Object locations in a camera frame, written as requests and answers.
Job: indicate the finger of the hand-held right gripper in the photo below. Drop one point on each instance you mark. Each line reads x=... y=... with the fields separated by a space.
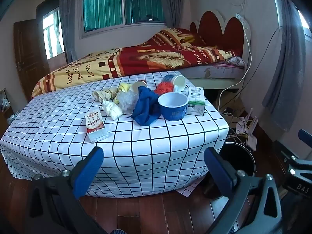
x=285 y=151
x=306 y=137

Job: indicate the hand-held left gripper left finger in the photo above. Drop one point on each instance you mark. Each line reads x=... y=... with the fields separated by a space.
x=89 y=173

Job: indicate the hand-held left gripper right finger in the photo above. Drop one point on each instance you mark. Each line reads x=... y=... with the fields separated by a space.
x=218 y=173

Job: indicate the black trash bin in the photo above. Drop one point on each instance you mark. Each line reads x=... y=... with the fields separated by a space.
x=234 y=156

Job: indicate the red and white carton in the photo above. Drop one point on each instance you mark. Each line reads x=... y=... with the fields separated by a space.
x=95 y=126

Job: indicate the white tissue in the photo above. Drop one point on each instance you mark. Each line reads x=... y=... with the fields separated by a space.
x=112 y=109

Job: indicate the blue paper bowl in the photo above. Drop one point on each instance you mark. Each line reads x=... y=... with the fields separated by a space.
x=173 y=113

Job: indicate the green and white carton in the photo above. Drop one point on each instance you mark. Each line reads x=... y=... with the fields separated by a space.
x=196 y=100

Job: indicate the yellow wrapper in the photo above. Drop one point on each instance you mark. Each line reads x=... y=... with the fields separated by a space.
x=103 y=93

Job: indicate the clear plastic bag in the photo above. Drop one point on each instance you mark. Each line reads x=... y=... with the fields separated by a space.
x=128 y=100

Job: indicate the blue cloth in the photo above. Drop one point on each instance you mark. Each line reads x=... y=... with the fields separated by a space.
x=146 y=107

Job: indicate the white paper cup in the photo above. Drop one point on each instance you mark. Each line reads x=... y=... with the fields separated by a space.
x=179 y=81

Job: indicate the orange mesh ball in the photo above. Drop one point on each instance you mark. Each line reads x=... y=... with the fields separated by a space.
x=163 y=87

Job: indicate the white router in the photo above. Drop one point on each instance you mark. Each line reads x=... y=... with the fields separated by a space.
x=251 y=136

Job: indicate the cardboard box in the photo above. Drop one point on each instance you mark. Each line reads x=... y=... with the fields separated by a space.
x=231 y=120

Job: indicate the white black-grid tablecloth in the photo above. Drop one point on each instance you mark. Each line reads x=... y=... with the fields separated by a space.
x=61 y=117

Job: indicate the grey curtain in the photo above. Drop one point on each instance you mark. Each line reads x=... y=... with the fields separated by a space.
x=170 y=2
x=285 y=78
x=69 y=22

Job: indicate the floral pillow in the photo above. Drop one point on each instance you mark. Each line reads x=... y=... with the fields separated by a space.
x=237 y=61

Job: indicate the bright side window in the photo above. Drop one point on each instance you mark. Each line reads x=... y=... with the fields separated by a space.
x=306 y=24

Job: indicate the red yellow printed blanket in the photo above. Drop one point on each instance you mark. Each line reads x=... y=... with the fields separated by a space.
x=136 y=58

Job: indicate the red scalloped headboard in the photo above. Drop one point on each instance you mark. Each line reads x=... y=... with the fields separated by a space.
x=231 y=34

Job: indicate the brown wooden door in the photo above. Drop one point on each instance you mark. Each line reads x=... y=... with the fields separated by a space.
x=29 y=51

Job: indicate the white headboard power strip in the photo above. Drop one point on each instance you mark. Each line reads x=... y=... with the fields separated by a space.
x=240 y=17

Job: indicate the small bright window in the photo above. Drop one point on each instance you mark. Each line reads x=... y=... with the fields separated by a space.
x=52 y=34

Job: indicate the large window green curtain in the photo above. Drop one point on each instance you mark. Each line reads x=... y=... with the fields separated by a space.
x=141 y=7

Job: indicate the bed with white frame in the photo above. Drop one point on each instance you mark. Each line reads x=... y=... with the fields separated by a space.
x=219 y=73

